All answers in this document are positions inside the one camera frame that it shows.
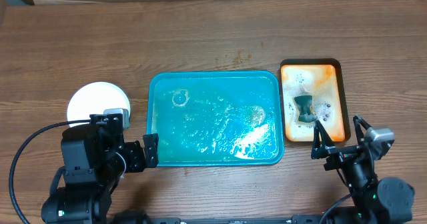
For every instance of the yellow green sponge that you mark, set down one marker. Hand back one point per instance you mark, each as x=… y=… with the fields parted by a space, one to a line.
x=305 y=109

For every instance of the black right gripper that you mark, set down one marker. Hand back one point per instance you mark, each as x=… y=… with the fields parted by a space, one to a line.
x=337 y=155

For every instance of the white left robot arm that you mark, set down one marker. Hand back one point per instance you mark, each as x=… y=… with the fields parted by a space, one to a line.
x=80 y=203

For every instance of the teal plastic tray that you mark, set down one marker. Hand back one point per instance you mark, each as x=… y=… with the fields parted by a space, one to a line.
x=216 y=118

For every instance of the black tray with soapy water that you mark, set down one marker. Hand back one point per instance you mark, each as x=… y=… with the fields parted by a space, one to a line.
x=322 y=79

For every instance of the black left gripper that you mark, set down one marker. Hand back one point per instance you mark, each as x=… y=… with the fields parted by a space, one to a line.
x=138 y=162

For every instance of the white plate with brown smears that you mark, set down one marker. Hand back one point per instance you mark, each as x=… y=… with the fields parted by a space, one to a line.
x=99 y=98

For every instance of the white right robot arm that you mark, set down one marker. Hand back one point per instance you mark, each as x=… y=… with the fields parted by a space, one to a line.
x=370 y=200

